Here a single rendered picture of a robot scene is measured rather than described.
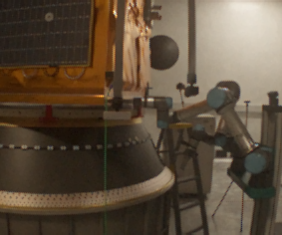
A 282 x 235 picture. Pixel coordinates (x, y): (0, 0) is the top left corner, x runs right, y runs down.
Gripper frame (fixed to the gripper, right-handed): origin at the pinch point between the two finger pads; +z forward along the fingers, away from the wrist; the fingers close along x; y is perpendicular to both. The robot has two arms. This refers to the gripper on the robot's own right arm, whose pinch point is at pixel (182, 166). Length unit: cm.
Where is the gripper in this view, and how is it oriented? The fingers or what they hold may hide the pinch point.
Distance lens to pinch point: 232.9
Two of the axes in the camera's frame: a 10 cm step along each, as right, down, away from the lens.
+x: -1.0, 0.9, 9.9
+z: -4.1, 9.0, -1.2
